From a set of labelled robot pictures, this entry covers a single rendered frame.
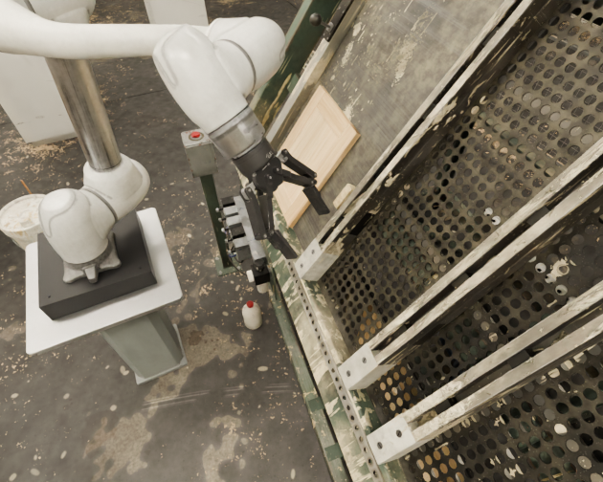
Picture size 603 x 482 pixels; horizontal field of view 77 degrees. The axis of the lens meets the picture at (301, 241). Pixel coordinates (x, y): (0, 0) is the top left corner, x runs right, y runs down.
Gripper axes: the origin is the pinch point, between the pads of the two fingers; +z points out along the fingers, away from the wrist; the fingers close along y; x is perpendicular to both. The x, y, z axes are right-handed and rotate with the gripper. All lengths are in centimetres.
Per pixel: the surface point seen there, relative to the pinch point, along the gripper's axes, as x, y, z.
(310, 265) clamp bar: 26.0, 14.4, 23.3
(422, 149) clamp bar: -10.1, 36.3, 6.9
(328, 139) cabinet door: 27, 51, 1
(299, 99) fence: 43, 68, -11
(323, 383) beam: 20, -10, 45
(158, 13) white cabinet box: 329, 270, -122
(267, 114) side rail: 72, 78, -10
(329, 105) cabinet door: 27, 60, -6
